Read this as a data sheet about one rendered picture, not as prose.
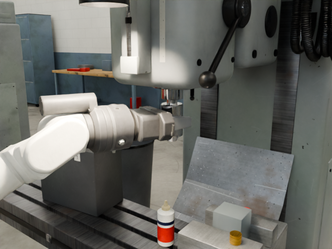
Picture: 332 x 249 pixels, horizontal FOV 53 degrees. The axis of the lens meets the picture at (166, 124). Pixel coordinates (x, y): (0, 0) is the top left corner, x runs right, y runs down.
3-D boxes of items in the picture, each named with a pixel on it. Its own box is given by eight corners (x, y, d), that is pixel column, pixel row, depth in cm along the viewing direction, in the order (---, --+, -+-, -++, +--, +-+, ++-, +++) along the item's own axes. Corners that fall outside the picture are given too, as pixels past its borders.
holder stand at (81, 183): (97, 217, 91) (93, 148, 86) (41, 199, 102) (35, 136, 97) (123, 200, 101) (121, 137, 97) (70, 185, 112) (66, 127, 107)
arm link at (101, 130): (116, 154, 60) (51, 165, 54) (96, 146, 69) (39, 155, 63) (111, 91, 59) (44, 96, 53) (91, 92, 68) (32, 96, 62)
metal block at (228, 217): (239, 248, 64) (241, 220, 62) (211, 238, 67) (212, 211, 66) (250, 235, 68) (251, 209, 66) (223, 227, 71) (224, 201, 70)
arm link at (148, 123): (175, 104, 63) (117, 110, 57) (175, 153, 65) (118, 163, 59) (145, 96, 74) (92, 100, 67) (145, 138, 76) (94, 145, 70)
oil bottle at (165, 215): (167, 249, 77) (167, 206, 75) (153, 243, 79) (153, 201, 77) (177, 241, 80) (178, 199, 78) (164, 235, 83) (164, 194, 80)
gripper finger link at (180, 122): (189, 128, 71) (164, 132, 68) (189, 113, 70) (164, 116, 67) (193, 130, 70) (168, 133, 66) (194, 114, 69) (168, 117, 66)
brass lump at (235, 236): (238, 247, 59) (238, 238, 59) (227, 243, 61) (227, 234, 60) (243, 241, 61) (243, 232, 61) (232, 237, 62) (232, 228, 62)
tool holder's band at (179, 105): (156, 108, 70) (156, 103, 70) (171, 105, 74) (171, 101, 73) (173, 111, 67) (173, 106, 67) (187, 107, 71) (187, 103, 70)
